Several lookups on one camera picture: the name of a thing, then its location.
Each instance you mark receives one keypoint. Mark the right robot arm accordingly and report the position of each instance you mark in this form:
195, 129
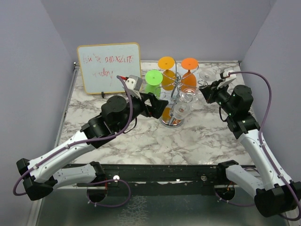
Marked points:
275, 192

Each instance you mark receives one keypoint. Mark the green plastic wine glass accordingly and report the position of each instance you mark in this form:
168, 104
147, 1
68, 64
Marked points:
153, 80

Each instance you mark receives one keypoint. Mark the yellow framed whiteboard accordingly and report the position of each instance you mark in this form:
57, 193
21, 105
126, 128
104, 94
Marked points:
100, 64

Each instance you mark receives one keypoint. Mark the black mounting rail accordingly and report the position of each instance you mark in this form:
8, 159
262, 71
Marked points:
155, 180

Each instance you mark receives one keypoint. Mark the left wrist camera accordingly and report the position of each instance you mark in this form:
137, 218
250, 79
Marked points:
134, 84

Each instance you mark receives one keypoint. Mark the clear hung wine glass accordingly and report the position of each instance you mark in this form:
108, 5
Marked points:
181, 110

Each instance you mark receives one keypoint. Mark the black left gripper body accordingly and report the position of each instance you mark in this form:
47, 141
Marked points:
144, 108

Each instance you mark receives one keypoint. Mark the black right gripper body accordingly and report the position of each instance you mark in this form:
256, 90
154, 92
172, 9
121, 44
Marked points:
218, 95

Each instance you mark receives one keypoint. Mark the chrome wine glass rack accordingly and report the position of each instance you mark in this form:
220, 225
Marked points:
173, 97

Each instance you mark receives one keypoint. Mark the orange plastic wine glass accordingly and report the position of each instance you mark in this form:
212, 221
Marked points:
188, 79

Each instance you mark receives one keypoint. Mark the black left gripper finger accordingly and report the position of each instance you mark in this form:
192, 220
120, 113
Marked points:
151, 98
158, 107

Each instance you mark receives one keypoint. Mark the yellow plastic wine glass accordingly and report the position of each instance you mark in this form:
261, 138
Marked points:
166, 63

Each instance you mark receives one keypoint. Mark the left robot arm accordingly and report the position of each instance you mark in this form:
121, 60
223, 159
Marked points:
41, 176

